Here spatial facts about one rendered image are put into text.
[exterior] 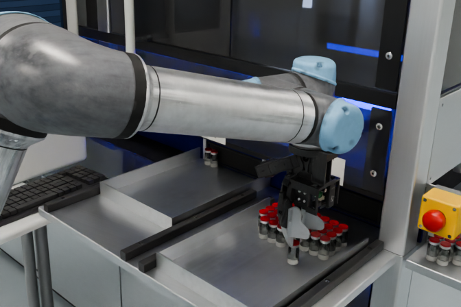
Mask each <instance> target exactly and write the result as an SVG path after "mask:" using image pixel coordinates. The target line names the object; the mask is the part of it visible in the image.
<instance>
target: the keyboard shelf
mask: <svg viewBox="0 0 461 307"><path fill-rule="evenodd" d="M24 184H25V183H23V182H20V183H18V184H14V185H12V188H11V189H13V190H14V188H16V187H20V186H22V185H24ZM50 223H51V222H50V221H48V220H46V219H45V218H44V217H42V216H40V215H39V213H38V212H36V213H34V214H31V215H29V216H27V217H24V218H22V219H19V220H17V221H14V222H11V223H9V224H7V225H4V226H2V227H0V245H1V244H4V243H6V242H8V241H11V240H12V239H15V238H17V237H20V236H22V235H24V234H27V233H29V232H31V231H33V230H36V229H38V228H41V227H43V226H45V225H47V224H50Z"/></svg>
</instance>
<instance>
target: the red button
mask: <svg viewBox="0 0 461 307"><path fill-rule="evenodd" d="M422 222H423V225H424V227H425V228H426V229H427V230H429V231H430V232H439V231H441V229H443V228H444V227H445V224H446V219H445V216H444V215H443V214H442V213H441V212H440V211H438V210H429V211H427V212H426V213H425V214H424V215H423V218H422Z"/></svg>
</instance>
